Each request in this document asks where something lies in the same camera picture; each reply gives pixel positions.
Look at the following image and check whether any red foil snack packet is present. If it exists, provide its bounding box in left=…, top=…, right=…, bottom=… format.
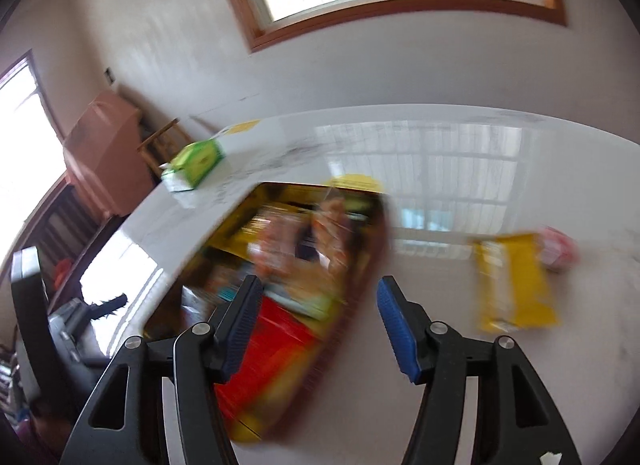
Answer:
left=215, top=297, right=319, bottom=427

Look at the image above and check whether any clear orange snack bag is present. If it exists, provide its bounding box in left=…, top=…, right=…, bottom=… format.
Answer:
left=250, top=208, right=307, bottom=282

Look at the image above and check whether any clear twisted snack bag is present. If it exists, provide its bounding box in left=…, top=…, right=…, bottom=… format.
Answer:
left=311, top=192, right=352, bottom=279

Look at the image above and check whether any pink wrapped candy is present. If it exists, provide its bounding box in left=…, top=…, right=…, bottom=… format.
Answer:
left=537, top=227, right=579, bottom=273

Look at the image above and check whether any dark wooden bench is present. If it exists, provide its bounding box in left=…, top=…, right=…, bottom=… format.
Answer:
left=9, top=177, right=124, bottom=310

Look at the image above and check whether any gold toffee tin box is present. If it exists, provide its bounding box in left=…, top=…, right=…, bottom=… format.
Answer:
left=143, top=182, right=386, bottom=443

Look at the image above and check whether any green tissue pack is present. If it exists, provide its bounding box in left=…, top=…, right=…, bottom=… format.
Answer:
left=160, top=138, right=224, bottom=193

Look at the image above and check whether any pink covered cabinet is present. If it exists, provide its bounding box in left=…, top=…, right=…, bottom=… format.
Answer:
left=63, top=90, right=154, bottom=220

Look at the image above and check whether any small wooden stool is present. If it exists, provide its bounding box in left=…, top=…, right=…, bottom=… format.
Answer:
left=137, top=118, right=194, bottom=180

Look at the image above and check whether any round yellow sticker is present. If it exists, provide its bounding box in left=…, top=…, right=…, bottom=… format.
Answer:
left=324, top=174, right=384, bottom=193

